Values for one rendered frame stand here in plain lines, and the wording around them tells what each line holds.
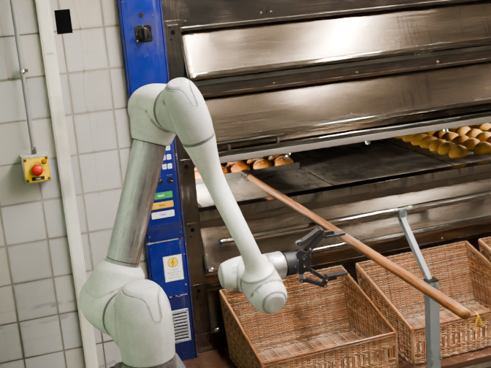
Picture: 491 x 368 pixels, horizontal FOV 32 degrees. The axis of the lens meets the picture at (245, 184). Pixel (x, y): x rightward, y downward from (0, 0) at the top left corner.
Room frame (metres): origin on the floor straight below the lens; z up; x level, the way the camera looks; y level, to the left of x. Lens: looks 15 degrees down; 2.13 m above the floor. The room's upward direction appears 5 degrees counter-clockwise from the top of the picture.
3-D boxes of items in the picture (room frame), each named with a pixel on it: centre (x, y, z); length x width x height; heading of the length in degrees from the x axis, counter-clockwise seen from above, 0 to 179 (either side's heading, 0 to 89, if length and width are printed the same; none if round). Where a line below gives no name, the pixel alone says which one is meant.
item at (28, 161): (3.08, 0.76, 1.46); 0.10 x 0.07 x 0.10; 107
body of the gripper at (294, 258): (2.59, -0.14, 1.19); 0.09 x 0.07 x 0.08; 108
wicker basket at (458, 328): (3.32, -0.77, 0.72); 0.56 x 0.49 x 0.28; 108
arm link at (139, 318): (2.29, 0.32, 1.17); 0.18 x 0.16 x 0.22; 36
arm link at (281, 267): (2.57, -0.07, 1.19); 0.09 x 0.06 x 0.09; 18
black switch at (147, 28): (3.20, 0.32, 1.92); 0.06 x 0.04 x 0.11; 107
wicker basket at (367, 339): (3.13, -0.19, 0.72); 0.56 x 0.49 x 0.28; 108
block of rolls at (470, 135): (4.16, -1.09, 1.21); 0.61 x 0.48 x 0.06; 17
